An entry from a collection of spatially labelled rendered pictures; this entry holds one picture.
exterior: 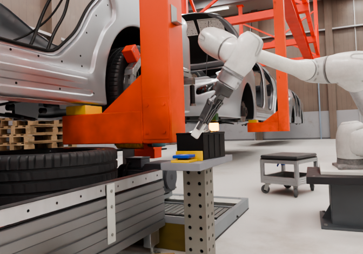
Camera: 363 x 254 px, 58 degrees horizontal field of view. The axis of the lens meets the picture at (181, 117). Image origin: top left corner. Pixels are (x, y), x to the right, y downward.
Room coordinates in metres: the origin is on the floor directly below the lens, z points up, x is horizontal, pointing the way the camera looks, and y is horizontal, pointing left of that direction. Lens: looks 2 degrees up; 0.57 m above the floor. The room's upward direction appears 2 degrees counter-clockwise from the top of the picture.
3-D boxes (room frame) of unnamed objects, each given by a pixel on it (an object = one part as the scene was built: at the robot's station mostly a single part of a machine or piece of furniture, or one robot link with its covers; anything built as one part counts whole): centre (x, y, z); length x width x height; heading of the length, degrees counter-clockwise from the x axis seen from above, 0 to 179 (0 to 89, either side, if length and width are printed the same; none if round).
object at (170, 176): (1.92, 0.25, 0.26); 0.42 x 0.18 x 0.35; 65
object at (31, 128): (6.50, 2.86, 0.46); 1.30 x 0.89 x 0.92; 158
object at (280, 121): (5.53, -1.47, 1.75); 0.68 x 0.16 x 2.45; 65
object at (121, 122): (1.76, 0.39, 0.69); 0.52 x 0.17 x 0.35; 65
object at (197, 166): (1.46, -0.08, 0.44); 0.43 x 0.17 x 0.03; 155
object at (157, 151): (2.25, 0.24, 0.48); 0.16 x 0.12 x 0.17; 65
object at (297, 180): (2.93, -0.95, 0.17); 0.43 x 0.36 x 0.34; 134
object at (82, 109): (1.84, 0.55, 0.70); 0.14 x 0.14 x 0.05; 65
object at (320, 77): (1.57, -0.67, 0.84); 0.18 x 0.14 x 0.13; 131
